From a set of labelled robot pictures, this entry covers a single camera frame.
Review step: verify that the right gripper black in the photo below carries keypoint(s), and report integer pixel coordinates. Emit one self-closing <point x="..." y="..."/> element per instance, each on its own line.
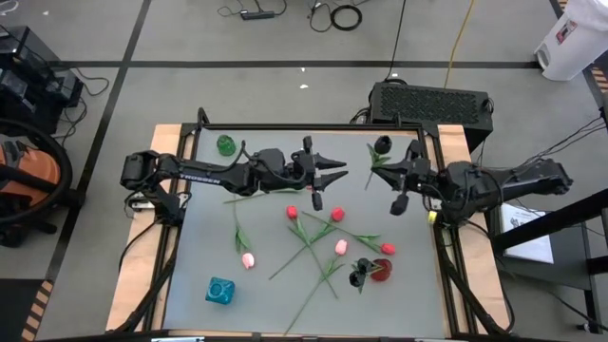
<point x="420" y="178"/>

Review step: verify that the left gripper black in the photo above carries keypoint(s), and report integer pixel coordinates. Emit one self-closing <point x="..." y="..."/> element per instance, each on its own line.
<point x="304" y="166"/>

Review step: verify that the red artificial tulip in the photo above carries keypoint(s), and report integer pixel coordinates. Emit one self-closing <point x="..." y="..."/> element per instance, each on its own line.
<point x="337" y="214"/>
<point x="388" y="249"/>
<point x="291" y="212"/>

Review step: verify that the pink artificial tulip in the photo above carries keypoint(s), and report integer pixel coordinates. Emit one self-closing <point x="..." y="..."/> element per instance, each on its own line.
<point x="248" y="260"/>
<point x="341" y="247"/>
<point x="266" y="196"/>

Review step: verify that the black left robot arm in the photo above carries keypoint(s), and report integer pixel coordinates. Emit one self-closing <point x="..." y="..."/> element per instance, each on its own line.
<point x="204" y="171"/>

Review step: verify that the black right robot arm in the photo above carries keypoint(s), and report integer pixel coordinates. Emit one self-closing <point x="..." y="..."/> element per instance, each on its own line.
<point x="513" y="183"/>

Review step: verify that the green glass vase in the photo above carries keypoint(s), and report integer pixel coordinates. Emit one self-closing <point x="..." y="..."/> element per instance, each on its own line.
<point x="226" y="145"/>

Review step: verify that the blue glass vase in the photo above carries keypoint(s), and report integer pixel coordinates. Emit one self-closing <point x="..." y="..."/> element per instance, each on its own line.
<point x="220" y="290"/>

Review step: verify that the black perforated computer tower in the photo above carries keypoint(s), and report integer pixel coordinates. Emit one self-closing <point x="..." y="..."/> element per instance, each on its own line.
<point x="427" y="104"/>

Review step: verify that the white printed paper sheet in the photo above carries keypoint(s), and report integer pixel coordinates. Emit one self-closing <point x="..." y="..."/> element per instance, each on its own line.
<point x="527" y="237"/>

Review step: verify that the black power strip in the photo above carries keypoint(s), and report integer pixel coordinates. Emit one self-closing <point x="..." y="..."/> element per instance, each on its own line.
<point x="256" y="15"/>

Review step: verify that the black side stand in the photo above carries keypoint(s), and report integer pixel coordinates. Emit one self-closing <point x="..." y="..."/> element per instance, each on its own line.
<point x="570" y="256"/>

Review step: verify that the white bin with sticker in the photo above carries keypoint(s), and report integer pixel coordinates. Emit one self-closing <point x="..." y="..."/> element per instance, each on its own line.
<point x="570" y="43"/>

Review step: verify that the orange black vacuum cleaner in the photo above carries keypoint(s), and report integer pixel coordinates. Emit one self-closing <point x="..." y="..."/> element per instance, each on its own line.
<point x="38" y="166"/>

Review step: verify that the black equipment stack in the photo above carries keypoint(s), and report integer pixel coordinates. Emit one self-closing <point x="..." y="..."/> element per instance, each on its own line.
<point x="28" y="81"/>

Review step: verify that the black aluminium table frame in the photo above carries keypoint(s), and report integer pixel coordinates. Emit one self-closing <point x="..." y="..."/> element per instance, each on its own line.
<point x="309" y="127"/>

